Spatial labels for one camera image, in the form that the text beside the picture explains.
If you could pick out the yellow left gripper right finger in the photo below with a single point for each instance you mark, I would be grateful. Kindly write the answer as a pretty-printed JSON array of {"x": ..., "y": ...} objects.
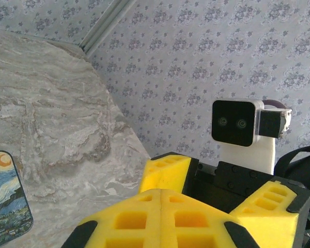
[{"x": 196, "y": 222}]

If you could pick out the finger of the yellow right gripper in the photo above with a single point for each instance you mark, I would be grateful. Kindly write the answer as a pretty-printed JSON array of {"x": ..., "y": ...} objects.
[
  {"x": 165, "y": 175},
  {"x": 273, "y": 222}
]

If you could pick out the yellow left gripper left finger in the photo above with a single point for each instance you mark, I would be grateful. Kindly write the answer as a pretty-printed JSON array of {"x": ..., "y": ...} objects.
[{"x": 124, "y": 219}]

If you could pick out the black bag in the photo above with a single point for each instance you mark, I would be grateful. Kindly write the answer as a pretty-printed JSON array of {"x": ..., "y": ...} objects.
[{"x": 299, "y": 165}]

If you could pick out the starry night print mat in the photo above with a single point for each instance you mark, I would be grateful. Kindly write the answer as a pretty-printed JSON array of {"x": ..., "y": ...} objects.
[{"x": 5, "y": 201}]

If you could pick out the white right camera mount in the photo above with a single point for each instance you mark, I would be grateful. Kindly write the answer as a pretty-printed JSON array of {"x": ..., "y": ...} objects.
[{"x": 261, "y": 155}]

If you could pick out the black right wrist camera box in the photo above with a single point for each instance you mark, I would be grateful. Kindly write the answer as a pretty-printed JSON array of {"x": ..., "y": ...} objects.
[{"x": 232, "y": 122}]

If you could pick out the aluminium frame rail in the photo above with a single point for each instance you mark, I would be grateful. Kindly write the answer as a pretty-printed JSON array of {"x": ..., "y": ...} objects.
[{"x": 106, "y": 25}]

